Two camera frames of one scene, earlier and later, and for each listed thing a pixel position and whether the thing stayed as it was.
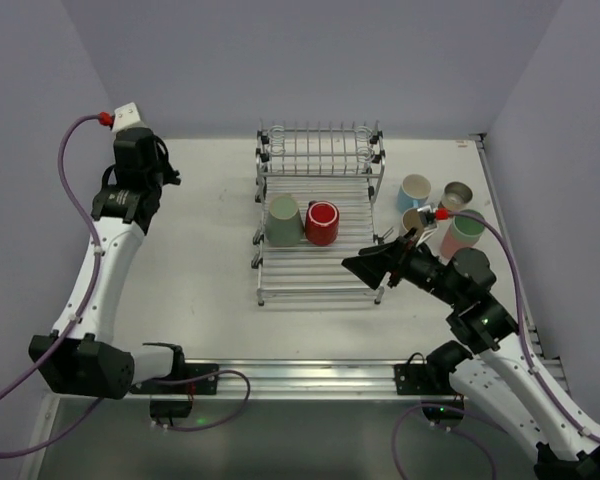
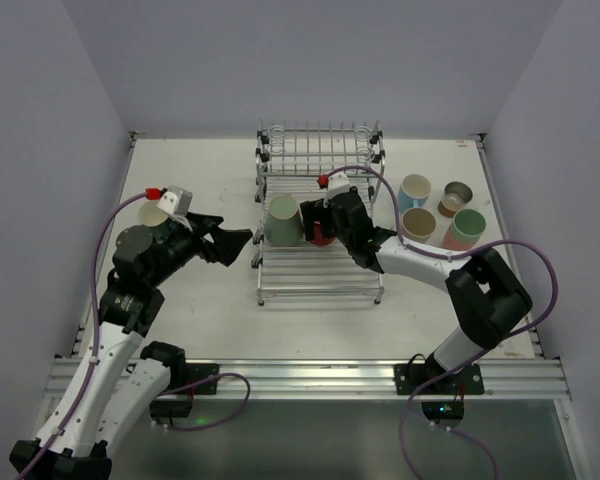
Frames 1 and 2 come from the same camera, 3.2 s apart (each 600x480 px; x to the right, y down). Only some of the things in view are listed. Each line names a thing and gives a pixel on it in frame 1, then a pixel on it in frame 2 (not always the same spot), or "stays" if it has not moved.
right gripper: (397, 262) to (325, 220)
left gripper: (165, 173) to (206, 238)
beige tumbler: (411, 219) stays
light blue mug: (413, 192) stays
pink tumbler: (451, 245) stays
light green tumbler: (467, 229) stays
